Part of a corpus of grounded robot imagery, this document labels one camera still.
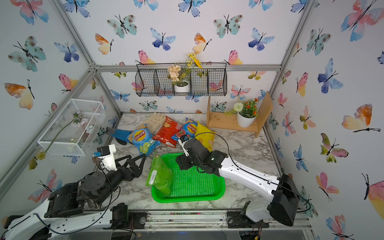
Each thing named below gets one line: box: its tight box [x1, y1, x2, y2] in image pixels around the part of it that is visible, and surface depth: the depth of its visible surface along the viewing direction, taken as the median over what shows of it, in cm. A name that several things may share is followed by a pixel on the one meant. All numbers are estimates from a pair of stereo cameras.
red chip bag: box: [152, 115, 183, 148], surface depth 101 cm
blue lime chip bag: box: [126, 124, 161, 157], surface depth 98 cm
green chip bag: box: [145, 152, 173, 197], surface depth 75 cm
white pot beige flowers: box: [167, 65, 190, 93], surface depth 88 cm
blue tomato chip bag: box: [171, 117, 198, 142], surface depth 103 cm
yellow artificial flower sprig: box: [187, 52, 202, 69], surface depth 84 cm
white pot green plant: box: [224, 98, 259, 128], surface depth 96 cm
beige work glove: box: [136, 112, 166, 136], surface depth 117 cm
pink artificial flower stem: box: [36, 111, 89, 160], surface depth 75 cm
